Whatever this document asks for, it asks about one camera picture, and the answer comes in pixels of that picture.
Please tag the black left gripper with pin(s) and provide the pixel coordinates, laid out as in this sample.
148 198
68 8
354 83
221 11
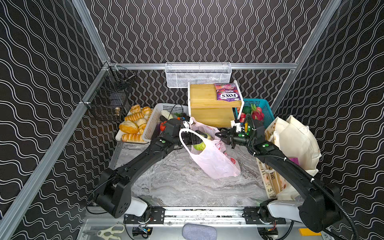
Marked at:
193 138

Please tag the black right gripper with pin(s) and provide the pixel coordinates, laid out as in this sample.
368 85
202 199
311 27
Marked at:
231 139

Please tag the green cabbage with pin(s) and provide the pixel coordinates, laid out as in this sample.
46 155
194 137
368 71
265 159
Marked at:
200 147

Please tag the pink plastic grocery bag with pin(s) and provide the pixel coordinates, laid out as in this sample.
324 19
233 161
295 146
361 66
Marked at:
213 159

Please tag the red tomato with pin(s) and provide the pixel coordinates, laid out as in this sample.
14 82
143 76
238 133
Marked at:
163 126

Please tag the cream canvas tote bag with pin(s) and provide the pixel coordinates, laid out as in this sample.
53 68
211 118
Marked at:
295 140

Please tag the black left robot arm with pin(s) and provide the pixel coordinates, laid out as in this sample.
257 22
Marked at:
114 193

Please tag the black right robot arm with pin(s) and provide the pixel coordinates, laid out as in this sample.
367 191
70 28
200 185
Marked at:
321 207

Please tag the white zucchini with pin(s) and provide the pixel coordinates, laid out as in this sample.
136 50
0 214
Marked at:
166 114

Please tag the wooden two-tier shelf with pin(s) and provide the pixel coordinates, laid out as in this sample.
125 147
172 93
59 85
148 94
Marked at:
205 108

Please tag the white plastic vegetable basket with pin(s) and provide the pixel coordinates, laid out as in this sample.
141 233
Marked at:
153 124

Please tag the pink dragon fruit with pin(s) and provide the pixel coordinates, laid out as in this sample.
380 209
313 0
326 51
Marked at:
257 113

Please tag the purple Fox's candy bag top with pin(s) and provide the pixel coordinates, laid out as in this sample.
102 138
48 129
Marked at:
227 92

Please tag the teal plastic fruit basket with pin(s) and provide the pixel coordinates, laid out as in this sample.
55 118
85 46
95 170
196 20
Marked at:
265 107

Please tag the oval bread roll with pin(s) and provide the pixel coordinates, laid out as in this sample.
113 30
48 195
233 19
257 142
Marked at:
129 127

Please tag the long braided bread loaf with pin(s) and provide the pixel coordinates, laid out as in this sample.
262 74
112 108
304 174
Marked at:
132 138

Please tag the white bread tray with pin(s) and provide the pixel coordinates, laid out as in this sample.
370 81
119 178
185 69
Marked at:
140 116

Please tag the grey foam pad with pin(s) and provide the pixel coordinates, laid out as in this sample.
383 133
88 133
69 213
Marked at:
199 232

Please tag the yellow sticker label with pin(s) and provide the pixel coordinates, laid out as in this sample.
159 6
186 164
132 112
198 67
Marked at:
305 232

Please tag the white wire wall basket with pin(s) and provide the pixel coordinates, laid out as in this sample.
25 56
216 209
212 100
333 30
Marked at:
180 75

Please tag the black wire wall basket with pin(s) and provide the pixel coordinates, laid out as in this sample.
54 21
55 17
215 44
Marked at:
109 103

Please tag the white handled scissors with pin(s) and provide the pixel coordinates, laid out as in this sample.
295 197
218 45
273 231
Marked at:
112 233

